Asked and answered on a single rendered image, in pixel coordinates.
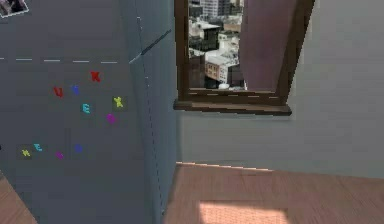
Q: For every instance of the cyan letter magnet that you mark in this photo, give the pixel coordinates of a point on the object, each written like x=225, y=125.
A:
x=37, y=147
x=86, y=108

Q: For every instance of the red letter magnet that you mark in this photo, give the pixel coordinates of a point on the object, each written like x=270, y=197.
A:
x=95, y=76
x=58, y=92

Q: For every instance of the white edged photo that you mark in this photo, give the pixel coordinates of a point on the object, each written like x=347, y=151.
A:
x=11, y=6

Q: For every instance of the magenta letter magnet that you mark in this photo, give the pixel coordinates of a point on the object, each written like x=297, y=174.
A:
x=111, y=118
x=59, y=155

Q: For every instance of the grey fridge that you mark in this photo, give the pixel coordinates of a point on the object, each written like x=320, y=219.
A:
x=100, y=173

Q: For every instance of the yellow letter magnet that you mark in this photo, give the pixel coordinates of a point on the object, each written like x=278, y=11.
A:
x=25, y=153
x=118, y=102

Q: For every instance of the blue letter magnet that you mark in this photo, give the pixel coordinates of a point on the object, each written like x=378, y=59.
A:
x=75, y=89
x=78, y=148

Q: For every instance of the brown framed window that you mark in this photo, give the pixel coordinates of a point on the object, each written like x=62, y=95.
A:
x=182, y=50

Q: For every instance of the mauve curtain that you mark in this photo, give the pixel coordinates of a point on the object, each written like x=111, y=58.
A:
x=266, y=43

